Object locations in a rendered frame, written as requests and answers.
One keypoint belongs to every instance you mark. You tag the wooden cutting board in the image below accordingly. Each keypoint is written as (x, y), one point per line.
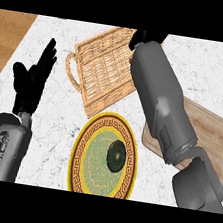
(208, 131)

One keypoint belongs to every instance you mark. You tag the yellow rimmed patterned plate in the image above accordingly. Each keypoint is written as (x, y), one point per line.
(93, 154)

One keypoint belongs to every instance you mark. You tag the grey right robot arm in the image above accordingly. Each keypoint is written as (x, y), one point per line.
(163, 118)

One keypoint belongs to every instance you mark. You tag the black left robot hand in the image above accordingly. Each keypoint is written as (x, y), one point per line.
(30, 84)

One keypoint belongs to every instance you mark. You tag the dark green round fruit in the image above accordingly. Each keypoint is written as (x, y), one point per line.
(116, 156)

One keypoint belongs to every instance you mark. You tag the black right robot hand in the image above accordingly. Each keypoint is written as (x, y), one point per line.
(144, 37)

